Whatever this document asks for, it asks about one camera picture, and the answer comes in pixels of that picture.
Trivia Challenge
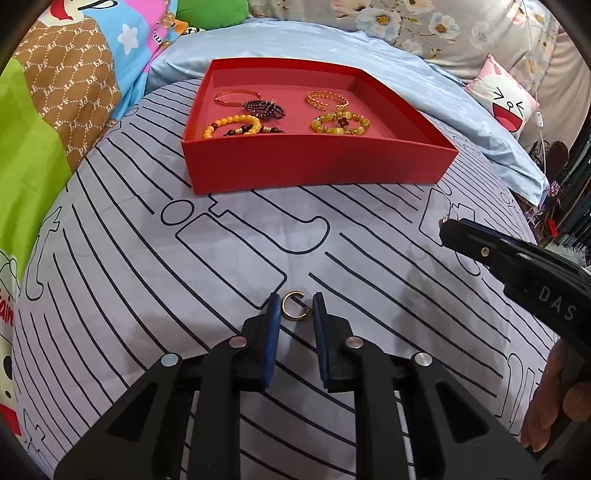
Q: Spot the dark purple beaded bracelet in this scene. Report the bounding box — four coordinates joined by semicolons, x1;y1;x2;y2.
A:
223;122;284;138

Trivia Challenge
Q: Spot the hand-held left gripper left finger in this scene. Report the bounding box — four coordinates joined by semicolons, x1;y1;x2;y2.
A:
54;292;282;480

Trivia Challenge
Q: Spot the orange striped plush toy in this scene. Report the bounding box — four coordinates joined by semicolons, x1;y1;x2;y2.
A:
157;9;204;44

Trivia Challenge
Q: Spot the person's right hand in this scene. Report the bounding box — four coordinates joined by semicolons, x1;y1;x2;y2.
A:
521;339;591;455

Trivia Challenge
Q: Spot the thin rose gold bangle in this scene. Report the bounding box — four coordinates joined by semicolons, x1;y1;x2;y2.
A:
213;89;259;106

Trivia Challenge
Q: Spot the green plush pillow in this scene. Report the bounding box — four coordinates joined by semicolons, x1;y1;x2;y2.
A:
174;0;250;28

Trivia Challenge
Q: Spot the cartoon monkey blanket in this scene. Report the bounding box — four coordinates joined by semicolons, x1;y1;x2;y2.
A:
0;0;181;437

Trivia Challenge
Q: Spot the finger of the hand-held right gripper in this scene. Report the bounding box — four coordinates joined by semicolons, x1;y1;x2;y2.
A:
438;217;532;289

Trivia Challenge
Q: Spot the yellow beaded bracelet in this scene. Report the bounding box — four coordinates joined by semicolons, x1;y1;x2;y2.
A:
202;114;262;139

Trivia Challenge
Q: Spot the dark metal chair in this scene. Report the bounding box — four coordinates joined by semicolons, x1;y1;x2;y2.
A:
526;138;591;259

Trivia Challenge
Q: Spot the yellow bracelet with flower charm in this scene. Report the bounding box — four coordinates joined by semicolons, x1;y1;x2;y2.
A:
309;110;371;136

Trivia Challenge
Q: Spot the white cable with switch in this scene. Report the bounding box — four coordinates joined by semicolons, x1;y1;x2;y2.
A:
519;0;552;176

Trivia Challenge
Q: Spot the pink rabbit cushion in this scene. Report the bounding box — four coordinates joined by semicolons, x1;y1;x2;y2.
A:
463;54;540;141

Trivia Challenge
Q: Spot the grey floral bed sheet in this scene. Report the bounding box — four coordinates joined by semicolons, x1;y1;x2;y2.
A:
247;0;591;153

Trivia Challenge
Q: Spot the spiky dark red bracelet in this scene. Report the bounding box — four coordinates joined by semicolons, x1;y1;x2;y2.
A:
244;97;287;118

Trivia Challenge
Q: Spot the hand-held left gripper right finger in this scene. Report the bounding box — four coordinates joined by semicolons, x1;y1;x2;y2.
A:
312;292;542;480

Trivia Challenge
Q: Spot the gold chain link bangle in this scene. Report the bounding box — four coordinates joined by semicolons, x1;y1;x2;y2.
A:
305;90;349;112

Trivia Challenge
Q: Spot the red cardboard box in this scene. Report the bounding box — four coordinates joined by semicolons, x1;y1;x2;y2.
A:
181;57;460;195

